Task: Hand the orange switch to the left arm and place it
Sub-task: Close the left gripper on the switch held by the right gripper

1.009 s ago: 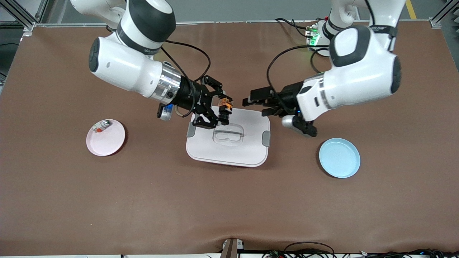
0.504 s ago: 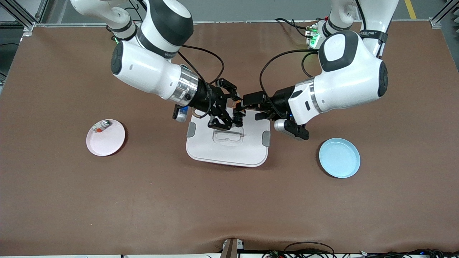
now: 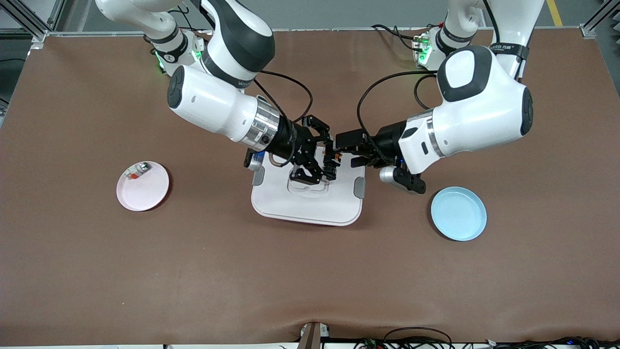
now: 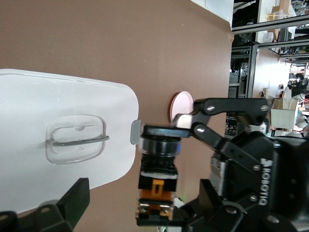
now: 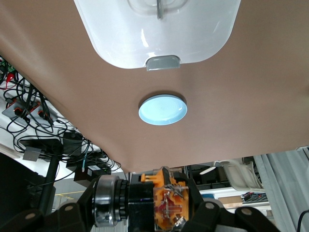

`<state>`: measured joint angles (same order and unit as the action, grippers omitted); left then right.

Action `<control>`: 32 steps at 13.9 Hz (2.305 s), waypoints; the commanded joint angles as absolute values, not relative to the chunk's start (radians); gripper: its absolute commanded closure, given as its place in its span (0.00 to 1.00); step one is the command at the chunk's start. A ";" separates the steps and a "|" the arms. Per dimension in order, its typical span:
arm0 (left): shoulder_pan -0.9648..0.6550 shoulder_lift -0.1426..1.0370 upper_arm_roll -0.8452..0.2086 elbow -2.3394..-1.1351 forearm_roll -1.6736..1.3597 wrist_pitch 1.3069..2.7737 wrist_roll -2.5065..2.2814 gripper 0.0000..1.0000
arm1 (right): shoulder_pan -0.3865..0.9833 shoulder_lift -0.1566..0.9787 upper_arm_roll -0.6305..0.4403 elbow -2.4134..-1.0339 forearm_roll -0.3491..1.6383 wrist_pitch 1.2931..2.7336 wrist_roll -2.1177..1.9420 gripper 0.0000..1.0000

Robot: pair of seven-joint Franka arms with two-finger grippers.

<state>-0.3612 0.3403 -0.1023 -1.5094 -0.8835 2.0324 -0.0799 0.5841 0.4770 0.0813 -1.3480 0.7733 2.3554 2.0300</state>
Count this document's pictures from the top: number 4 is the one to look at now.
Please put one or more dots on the white lidded storage box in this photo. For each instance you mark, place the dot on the white lidded storage box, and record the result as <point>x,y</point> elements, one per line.
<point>36,101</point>

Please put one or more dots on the orange push-button switch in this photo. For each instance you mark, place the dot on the orange push-button switch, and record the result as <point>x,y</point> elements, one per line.
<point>157,183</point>

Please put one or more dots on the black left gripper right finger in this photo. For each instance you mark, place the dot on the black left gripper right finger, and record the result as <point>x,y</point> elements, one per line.
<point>212,207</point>

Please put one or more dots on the pink round plate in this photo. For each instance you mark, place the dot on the pink round plate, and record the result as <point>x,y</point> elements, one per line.
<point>182,104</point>

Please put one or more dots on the white cardboard box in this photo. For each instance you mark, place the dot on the white cardboard box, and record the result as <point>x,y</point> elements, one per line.
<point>282,118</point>

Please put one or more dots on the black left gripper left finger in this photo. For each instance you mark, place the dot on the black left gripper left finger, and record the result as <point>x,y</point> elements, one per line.
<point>70,207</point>

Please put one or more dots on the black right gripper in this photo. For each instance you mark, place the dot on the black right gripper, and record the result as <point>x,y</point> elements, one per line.
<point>241,174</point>

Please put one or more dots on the black metal shelving rack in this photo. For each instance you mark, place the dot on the black metal shelving rack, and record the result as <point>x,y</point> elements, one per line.
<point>254,72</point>

